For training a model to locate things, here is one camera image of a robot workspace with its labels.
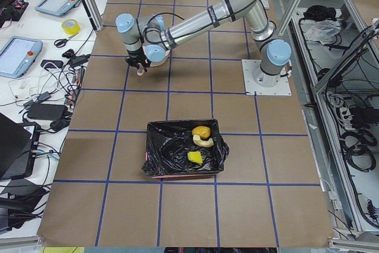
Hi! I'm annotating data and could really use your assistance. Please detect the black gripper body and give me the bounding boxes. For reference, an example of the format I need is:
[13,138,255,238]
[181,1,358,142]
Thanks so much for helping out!
[125,51,149,72]

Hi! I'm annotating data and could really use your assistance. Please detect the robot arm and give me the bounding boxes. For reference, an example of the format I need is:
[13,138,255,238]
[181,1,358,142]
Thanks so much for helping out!
[115,0,291,88]

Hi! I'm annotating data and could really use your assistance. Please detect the black lined trash bin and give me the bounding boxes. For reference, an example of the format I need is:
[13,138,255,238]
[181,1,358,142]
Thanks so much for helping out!
[142,119,229,178]

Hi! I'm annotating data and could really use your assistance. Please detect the yellow tape roll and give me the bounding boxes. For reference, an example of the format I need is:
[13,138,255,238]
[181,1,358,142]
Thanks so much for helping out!
[61,18,81,35]

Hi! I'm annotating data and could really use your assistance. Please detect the black smartphone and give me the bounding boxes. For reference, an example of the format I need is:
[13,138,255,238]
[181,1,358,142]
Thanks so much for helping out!
[40,59,63,69]

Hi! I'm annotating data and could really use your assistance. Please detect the far teach pendant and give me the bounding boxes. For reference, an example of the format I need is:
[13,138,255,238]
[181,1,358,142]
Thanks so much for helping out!
[35,0,81,17]

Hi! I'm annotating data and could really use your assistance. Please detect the teach pendant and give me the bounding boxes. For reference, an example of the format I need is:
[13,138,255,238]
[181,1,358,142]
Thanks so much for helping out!
[35,0,81,17]
[1,36,43,78]

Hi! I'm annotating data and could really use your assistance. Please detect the large black power brick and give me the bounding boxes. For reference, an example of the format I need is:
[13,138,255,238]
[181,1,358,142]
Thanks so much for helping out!
[27,104,68,120]

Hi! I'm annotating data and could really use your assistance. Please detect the brown toy potato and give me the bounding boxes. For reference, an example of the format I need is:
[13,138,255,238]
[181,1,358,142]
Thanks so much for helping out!
[192,126,211,140]

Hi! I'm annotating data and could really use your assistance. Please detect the toy croissant piece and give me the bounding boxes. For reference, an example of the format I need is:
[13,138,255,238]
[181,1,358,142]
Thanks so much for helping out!
[192,134,214,148]

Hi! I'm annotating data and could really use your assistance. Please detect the yellow sponge piece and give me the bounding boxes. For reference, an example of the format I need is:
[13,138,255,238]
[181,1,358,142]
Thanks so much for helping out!
[187,151,203,165]

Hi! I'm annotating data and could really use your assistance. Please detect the near teach pendant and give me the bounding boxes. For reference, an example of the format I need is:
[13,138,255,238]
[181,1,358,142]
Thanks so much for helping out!
[1,36,43,78]

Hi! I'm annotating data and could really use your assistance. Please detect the black laptop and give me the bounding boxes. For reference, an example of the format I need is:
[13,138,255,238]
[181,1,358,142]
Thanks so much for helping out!
[1,114,40,181]

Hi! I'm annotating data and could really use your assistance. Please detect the crumpled white cloth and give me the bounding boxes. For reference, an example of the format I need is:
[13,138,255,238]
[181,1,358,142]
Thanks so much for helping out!
[305,20,341,45]

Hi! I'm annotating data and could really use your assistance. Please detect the black braided left cable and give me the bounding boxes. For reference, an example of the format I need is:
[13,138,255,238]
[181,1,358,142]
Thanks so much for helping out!
[141,12,184,46]

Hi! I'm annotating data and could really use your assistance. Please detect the black handled scissors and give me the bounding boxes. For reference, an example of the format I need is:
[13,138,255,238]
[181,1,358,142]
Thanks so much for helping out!
[53,33,78,48]

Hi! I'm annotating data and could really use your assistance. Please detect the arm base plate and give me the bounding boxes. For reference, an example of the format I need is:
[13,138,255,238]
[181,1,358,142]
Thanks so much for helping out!
[242,59,291,96]

